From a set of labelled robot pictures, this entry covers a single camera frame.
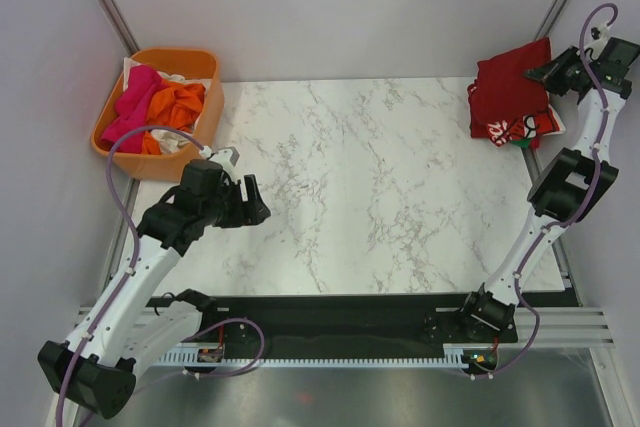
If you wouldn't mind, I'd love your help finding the white t shirt in basket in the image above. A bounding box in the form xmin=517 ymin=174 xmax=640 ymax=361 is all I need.
xmin=104 ymin=57 xmax=211 ymax=155

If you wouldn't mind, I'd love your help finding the dark red t shirt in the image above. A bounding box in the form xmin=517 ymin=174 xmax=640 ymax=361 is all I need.
xmin=469 ymin=37 xmax=551 ymax=125

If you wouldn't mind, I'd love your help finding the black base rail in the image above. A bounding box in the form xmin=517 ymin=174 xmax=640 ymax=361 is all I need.
xmin=179 ymin=290 xmax=578 ymax=359

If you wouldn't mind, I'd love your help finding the pink t shirt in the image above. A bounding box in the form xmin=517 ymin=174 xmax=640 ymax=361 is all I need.
xmin=101 ymin=65 xmax=164 ymax=146

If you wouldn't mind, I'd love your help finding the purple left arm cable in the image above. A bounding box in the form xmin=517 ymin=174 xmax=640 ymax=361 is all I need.
xmin=52 ymin=126 xmax=265 ymax=427

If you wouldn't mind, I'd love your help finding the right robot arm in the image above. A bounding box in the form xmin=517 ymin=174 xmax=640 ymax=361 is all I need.
xmin=456 ymin=37 xmax=639 ymax=342

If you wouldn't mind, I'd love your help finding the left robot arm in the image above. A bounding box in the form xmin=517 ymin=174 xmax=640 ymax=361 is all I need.
xmin=37 ymin=154 xmax=271 ymax=425

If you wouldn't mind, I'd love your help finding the aluminium frame profile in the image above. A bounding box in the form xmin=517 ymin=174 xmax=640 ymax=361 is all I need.
xmin=74 ymin=304 xmax=616 ymax=348

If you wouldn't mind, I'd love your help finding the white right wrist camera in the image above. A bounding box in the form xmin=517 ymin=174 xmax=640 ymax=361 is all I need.
xmin=590 ymin=23 xmax=610 ymax=44

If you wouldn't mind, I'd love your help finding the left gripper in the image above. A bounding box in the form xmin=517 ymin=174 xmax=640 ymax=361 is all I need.
xmin=201 ymin=175 xmax=270 ymax=229

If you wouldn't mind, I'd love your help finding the orange t shirt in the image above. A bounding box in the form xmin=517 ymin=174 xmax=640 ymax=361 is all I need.
xmin=141 ymin=81 xmax=206 ymax=155

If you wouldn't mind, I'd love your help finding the white slotted cable duct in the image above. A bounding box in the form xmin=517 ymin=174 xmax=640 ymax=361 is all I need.
xmin=153 ymin=345 xmax=497 ymax=369

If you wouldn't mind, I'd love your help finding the red coca cola t shirt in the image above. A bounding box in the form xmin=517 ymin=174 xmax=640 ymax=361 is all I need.
xmin=467 ymin=81 xmax=553 ymax=147

